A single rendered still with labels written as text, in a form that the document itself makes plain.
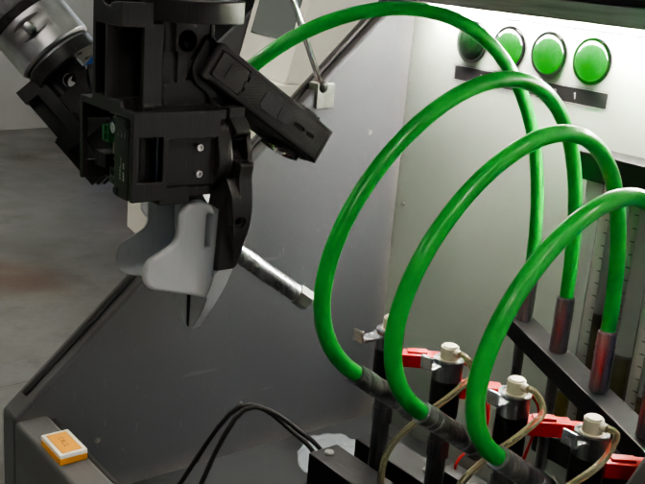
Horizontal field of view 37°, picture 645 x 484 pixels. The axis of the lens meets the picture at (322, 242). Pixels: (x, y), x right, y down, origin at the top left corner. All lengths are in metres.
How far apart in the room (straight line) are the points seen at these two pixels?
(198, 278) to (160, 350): 0.57
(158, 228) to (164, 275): 0.04
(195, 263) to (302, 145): 0.10
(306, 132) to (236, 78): 0.07
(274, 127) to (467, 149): 0.64
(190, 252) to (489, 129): 0.66
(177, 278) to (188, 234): 0.03
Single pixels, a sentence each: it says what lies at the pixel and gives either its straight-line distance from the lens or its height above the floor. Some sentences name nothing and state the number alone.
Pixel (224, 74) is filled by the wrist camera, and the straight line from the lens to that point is 0.59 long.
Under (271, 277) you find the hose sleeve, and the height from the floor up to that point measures 1.16.
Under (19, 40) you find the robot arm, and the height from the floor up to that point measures 1.37.
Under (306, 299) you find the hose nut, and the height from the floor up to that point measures 1.13.
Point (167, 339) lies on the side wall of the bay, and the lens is 1.18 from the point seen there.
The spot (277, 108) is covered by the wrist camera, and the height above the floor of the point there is 1.37.
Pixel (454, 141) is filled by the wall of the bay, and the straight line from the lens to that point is 1.25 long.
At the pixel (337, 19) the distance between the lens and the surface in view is 0.93.
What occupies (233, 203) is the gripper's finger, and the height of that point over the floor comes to 1.32.
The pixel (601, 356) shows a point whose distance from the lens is 0.92.
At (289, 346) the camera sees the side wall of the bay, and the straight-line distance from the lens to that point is 1.29.
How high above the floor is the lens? 1.47
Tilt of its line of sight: 16 degrees down
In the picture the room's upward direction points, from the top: 5 degrees clockwise
